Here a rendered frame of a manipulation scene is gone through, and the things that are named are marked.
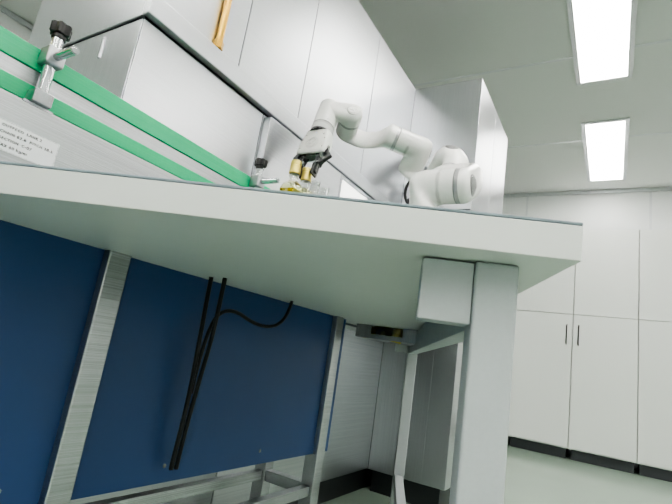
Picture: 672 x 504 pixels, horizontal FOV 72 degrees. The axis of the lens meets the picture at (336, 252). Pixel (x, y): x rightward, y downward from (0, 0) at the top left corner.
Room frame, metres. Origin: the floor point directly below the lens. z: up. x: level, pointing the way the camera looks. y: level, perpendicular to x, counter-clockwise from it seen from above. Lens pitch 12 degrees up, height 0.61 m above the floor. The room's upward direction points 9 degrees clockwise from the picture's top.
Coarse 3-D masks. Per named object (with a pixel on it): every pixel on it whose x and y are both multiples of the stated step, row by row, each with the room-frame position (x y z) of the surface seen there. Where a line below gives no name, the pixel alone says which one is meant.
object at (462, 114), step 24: (432, 96) 2.32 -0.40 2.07; (456, 96) 2.24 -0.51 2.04; (480, 96) 2.17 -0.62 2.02; (432, 120) 2.31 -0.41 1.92; (456, 120) 2.24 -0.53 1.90; (480, 120) 2.20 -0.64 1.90; (432, 144) 2.30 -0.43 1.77; (456, 144) 2.23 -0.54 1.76; (480, 144) 2.24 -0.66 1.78; (504, 144) 2.70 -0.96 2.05; (504, 168) 2.75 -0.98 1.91; (408, 192) 2.35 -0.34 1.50; (480, 192) 2.31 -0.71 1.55
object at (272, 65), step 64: (64, 0) 1.23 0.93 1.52; (128, 0) 1.05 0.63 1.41; (192, 0) 1.10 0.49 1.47; (256, 0) 1.28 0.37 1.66; (320, 0) 1.55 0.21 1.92; (128, 64) 1.00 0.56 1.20; (192, 64) 1.14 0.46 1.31; (256, 64) 1.33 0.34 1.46; (320, 64) 1.60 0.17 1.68; (384, 64) 2.03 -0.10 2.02; (192, 128) 1.18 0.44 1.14; (256, 128) 1.38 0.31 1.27; (384, 192) 2.19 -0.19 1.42
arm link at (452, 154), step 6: (438, 150) 1.39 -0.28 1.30; (444, 150) 1.37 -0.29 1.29; (450, 150) 1.36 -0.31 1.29; (456, 150) 1.36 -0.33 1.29; (438, 156) 1.38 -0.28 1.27; (444, 156) 1.36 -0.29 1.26; (450, 156) 1.35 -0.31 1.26; (456, 156) 1.34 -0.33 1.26; (462, 156) 1.34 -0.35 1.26; (432, 162) 1.40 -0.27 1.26; (438, 162) 1.38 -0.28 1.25; (444, 162) 1.34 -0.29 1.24; (450, 162) 1.32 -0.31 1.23; (456, 162) 1.32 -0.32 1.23; (462, 162) 1.33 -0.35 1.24; (468, 162) 1.36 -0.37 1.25; (432, 168) 1.40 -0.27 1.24
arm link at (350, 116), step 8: (320, 104) 1.43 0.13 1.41; (328, 104) 1.40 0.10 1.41; (336, 104) 1.40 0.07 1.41; (344, 104) 1.40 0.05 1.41; (352, 104) 1.40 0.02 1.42; (320, 112) 1.40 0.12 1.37; (328, 112) 1.40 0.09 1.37; (336, 112) 1.40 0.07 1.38; (344, 112) 1.40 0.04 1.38; (352, 112) 1.39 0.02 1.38; (360, 112) 1.40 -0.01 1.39; (328, 120) 1.39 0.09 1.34; (336, 120) 1.42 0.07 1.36; (344, 120) 1.41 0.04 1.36; (352, 120) 1.40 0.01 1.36; (360, 120) 1.41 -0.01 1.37; (352, 128) 1.44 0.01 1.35
